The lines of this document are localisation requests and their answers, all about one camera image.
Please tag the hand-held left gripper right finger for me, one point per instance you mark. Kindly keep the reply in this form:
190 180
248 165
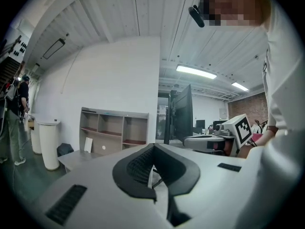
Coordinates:
178 173

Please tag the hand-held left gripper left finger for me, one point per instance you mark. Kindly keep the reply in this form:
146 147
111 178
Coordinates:
137 175

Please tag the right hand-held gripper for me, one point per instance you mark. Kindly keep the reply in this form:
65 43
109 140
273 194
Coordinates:
228 130

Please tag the person's right forearm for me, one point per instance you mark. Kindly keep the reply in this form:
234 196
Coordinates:
267 136

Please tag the grey desk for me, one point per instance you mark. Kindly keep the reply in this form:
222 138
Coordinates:
78 159

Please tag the small lit ceiling light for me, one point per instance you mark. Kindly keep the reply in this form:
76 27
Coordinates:
239 86

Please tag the black computer monitor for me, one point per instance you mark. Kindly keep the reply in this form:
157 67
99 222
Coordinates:
182 118

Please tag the wooden shelf unit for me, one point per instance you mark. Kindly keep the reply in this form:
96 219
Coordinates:
112 130

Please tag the white board panel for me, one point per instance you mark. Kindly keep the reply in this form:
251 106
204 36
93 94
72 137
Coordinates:
88 145

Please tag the long lit ceiling light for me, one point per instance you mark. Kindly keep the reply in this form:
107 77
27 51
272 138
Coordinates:
196 71

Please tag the person's white shirt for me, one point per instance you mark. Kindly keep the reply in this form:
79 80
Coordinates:
281 80

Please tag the black bag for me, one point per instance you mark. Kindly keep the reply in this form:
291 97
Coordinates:
64 149

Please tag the tall white cylindrical stand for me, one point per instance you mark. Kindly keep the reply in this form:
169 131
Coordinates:
35 137
48 144

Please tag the dark staircase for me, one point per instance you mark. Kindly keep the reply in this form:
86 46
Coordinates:
8 68

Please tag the black head-worn camera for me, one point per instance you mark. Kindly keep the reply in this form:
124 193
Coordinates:
197 15

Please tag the black frame ceiling lamp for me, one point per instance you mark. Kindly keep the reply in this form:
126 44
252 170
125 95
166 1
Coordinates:
54 48

